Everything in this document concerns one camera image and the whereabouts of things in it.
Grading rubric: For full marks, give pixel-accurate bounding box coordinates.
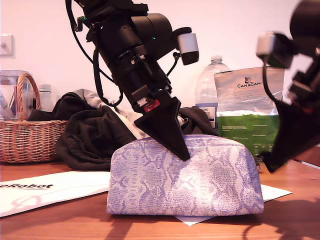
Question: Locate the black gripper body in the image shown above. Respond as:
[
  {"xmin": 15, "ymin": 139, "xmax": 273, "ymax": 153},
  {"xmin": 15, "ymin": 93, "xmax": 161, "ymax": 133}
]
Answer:
[{"xmin": 113, "ymin": 51, "xmax": 173, "ymax": 115}]

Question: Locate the purple snakeskin zip pouch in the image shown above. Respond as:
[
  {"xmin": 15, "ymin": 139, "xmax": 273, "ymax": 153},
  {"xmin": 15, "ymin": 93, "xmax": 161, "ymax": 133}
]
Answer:
[{"xmin": 106, "ymin": 134, "xmax": 265, "ymax": 217}]

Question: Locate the wooden chair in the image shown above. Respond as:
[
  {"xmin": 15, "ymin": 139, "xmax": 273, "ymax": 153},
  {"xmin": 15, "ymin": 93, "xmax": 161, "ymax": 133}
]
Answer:
[{"xmin": 291, "ymin": 143, "xmax": 320, "ymax": 171}]

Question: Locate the large clear water bottle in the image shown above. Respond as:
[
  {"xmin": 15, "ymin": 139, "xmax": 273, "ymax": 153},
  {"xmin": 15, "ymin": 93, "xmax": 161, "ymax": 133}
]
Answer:
[{"xmin": 194, "ymin": 55, "xmax": 232, "ymax": 131}]

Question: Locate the silver green Canagan food bag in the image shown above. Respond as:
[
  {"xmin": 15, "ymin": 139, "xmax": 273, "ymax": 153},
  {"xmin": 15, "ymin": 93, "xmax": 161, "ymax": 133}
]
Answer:
[{"xmin": 214, "ymin": 66, "xmax": 288, "ymax": 165}]

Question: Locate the black and grey jacket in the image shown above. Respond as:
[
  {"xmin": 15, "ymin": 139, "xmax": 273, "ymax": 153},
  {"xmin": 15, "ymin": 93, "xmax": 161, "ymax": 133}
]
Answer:
[{"xmin": 28, "ymin": 88, "xmax": 221, "ymax": 172}]

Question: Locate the small white bottle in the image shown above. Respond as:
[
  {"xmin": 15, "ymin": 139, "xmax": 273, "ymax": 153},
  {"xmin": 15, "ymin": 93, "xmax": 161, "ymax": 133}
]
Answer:
[{"xmin": 38, "ymin": 84, "xmax": 54, "ymax": 113}]

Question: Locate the white sheet with LeRobot print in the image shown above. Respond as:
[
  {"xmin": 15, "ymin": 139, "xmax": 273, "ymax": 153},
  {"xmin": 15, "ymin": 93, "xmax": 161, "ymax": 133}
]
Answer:
[{"xmin": 0, "ymin": 171, "xmax": 112, "ymax": 219}]

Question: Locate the woven wicker basket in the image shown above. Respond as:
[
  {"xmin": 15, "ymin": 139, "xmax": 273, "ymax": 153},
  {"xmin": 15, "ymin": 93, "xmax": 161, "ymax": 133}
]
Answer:
[{"xmin": 0, "ymin": 72, "xmax": 70, "ymax": 165}]

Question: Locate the clear plastic jug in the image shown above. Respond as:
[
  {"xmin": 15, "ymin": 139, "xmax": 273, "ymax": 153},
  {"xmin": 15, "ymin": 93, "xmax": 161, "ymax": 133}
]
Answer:
[{"xmin": 0, "ymin": 69, "xmax": 36, "ymax": 121}]

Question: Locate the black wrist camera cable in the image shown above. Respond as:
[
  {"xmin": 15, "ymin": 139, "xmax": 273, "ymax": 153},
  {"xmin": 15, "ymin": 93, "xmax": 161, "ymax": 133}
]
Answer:
[
  {"xmin": 166, "ymin": 51, "xmax": 181, "ymax": 77},
  {"xmin": 261, "ymin": 62, "xmax": 280, "ymax": 102}
]

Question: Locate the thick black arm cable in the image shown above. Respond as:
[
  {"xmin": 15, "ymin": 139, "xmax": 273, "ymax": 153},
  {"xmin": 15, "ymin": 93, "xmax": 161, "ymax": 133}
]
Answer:
[{"xmin": 92, "ymin": 48, "xmax": 124, "ymax": 108}]

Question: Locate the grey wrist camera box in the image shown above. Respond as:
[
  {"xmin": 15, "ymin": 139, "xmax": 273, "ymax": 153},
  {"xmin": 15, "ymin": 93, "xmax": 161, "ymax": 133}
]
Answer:
[
  {"xmin": 256, "ymin": 31, "xmax": 298, "ymax": 70},
  {"xmin": 172, "ymin": 26, "xmax": 200, "ymax": 66}
]

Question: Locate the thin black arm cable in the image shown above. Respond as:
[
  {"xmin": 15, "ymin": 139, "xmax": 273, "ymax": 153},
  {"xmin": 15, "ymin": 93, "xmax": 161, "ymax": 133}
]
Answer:
[{"xmin": 65, "ymin": 0, "xmax": 116, "ymax": 83}]

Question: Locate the white wall switch plate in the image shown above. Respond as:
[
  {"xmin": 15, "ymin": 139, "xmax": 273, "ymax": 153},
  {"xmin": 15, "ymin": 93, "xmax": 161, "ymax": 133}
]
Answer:
[{"xmin": 0, "ymin": 34, "xmax": 16, "ymax": 58}]

